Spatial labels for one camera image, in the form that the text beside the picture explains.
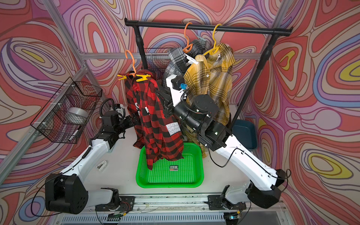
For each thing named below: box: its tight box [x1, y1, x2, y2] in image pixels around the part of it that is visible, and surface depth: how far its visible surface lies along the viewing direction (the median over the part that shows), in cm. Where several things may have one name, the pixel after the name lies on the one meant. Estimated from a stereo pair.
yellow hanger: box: [202, 23, 223, 57], surface depth 60 cm
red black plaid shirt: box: [124, 70, 185, 171], surface depth 64 cm
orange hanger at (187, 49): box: [182, 21, 194, 54], surface depth 63 cm
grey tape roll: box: [64, 106, 89, 125], surface depth 74 cm
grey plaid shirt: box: [162, 39, 213, 90], surface depth 58 cm
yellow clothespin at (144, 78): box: [135, 74, 152, 82], surface depth 50 cm
